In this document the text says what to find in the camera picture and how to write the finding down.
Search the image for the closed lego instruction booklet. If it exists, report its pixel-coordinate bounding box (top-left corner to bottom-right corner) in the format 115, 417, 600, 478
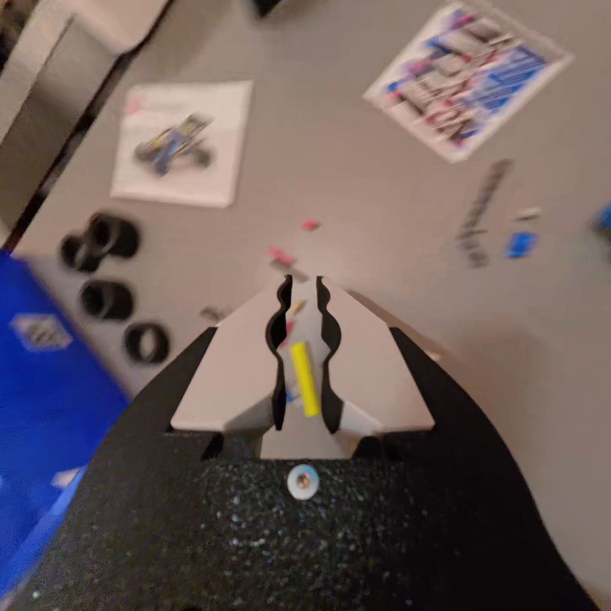
110, 80, 254, 208

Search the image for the dark grey angled lego beam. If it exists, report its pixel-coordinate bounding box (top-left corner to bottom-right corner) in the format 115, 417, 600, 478
453, 159, 515, 269

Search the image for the blue lego connector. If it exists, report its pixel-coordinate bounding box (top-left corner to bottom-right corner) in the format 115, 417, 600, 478
503, 231, 541, 259

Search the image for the lego sticker sheet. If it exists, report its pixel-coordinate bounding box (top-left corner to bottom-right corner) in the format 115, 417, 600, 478
363, 0, 575, 164

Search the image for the yellow lego beam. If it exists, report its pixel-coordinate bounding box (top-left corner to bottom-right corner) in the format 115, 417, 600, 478
288, 340, 322, 418

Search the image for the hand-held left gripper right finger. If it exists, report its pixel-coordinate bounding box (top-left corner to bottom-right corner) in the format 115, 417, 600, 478
315, 276, 436, 435

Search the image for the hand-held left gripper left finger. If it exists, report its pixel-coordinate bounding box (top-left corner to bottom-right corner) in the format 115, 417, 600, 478
169, 274, 294, 432

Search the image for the black lego axle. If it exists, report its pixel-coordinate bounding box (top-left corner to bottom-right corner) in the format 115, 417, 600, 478
270, 260, 310, 283

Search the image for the blue plastic storage bin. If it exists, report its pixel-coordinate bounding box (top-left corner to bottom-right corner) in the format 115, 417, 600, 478
0, 248, 134, 602

